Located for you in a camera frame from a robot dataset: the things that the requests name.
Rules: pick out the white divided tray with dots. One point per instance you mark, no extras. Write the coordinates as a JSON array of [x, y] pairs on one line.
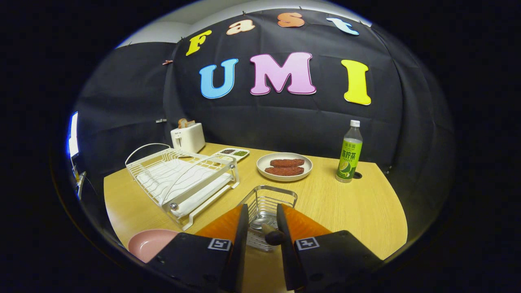
[[234, 156]]

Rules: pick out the yellow soybeans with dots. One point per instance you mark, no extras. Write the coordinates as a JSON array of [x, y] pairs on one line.
[[222, 157]]

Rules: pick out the beige round dish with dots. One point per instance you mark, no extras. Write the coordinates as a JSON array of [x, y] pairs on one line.
[[262, 162]]

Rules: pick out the bright white panel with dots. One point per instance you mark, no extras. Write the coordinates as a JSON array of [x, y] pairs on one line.
[[73, 136]]

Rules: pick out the green mung beans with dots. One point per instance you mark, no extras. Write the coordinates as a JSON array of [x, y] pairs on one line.
[[241, 153]]

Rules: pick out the dark brown beans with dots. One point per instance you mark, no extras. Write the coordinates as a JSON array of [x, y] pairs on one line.
[[227, 151]]

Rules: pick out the black table grommet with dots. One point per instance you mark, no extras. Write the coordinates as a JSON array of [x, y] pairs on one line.
[[357, 175]]

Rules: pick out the white toaster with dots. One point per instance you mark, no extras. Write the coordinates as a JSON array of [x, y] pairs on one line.
[[189, 139]]

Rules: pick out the pink plate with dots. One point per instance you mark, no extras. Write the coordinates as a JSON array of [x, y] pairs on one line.
[[150, 244]]

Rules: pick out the green label drink bottle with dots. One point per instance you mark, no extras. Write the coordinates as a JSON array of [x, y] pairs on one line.
[[350, 156]]

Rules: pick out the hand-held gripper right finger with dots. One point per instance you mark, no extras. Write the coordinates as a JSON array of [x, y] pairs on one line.
[[333, 256]]

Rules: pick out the red meat patty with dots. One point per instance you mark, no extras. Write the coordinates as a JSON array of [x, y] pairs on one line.
[[285, 171], [287, 162]]

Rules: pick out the black backdrop cloth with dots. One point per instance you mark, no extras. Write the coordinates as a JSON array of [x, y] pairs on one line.
[[285, 118]]

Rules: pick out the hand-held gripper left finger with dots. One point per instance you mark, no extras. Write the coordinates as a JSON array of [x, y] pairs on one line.
[[195, 260]]

